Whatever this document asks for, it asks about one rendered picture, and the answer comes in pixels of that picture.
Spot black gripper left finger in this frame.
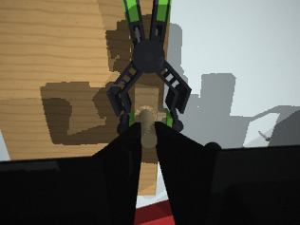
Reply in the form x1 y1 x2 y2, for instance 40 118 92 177
0 122 142 225

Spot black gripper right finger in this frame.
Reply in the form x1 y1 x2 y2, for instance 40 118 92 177
155 122 300 225

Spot black spring clamp with green grips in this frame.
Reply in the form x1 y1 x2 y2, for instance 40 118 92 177
106 0 192 134

